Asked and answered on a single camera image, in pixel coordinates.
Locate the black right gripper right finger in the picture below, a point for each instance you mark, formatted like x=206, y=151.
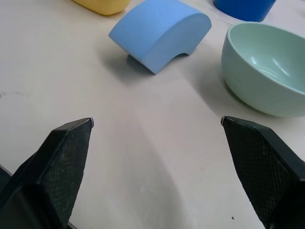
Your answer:
x=264, y=167

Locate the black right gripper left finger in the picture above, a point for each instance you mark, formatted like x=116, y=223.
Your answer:
x=57, y=171

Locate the pale green ceramic bowl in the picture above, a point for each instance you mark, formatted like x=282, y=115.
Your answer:
x=264, y=71

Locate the dark blue round container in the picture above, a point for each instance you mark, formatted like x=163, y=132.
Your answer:
x=243, y=9

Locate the light blue arched sponge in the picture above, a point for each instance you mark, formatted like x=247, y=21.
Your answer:
x=158, y=35

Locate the yellow rounded sponge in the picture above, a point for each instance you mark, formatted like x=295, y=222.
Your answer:
x=104, y=6

